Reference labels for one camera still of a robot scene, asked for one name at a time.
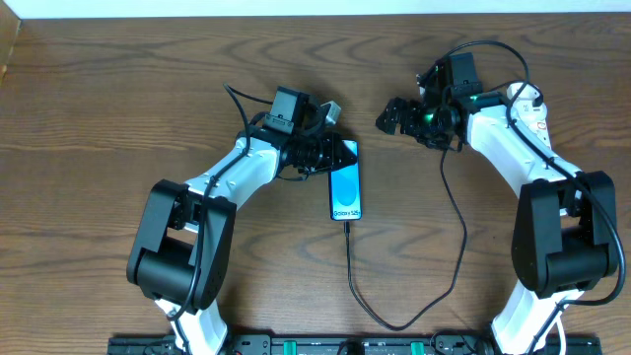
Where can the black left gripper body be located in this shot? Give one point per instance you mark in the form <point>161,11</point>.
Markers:
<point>330,153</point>

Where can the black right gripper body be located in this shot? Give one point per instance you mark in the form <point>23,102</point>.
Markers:
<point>407,116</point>

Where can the blue smartphone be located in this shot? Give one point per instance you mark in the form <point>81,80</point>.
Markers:
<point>345,189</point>

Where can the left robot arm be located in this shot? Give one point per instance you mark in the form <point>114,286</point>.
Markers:
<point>181,251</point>

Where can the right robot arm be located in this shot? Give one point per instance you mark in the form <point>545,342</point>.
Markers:
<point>564,240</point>

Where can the white charger adapter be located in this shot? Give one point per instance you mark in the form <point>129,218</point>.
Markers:
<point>528,104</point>

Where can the white power strip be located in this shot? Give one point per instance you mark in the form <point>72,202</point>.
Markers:
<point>539,128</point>

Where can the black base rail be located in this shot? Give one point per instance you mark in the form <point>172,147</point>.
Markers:
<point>260,344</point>

